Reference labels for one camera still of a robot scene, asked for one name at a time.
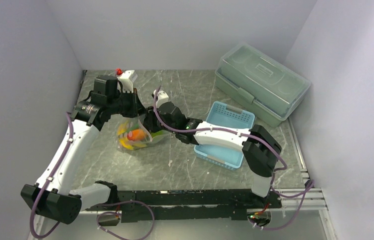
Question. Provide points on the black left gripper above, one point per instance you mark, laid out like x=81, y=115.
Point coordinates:
x=137, y=108

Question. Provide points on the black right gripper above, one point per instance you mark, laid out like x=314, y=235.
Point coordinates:
x=149, y=122

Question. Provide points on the green custard apple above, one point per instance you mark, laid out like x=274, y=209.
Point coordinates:
x=159, y=133

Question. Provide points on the orange mango fruit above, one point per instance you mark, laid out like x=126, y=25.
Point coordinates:
x=136, y=135

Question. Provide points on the yellow banana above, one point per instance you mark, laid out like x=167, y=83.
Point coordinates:
x=122, y=135
x=132, y=145

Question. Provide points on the clear zip top bag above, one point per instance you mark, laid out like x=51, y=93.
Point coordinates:
x=137, y=122

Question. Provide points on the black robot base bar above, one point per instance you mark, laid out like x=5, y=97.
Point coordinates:
x=144, y=205

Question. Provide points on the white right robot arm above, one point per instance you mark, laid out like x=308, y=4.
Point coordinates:
x=260, y=150

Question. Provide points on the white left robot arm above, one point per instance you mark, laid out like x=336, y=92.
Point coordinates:
x=52, y=196

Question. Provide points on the light blue plastic basket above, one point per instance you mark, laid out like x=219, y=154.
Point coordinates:
x=226, y=116

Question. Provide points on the green storage box, clear lid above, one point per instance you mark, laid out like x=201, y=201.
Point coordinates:
x=260, y=84

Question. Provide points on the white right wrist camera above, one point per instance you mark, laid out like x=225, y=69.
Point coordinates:
x=160, y=97

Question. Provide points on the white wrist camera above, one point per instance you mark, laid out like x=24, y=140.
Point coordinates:
x=160, y=97
x=127, y=78

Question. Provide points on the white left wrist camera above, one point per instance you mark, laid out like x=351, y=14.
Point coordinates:
x=127, y=78

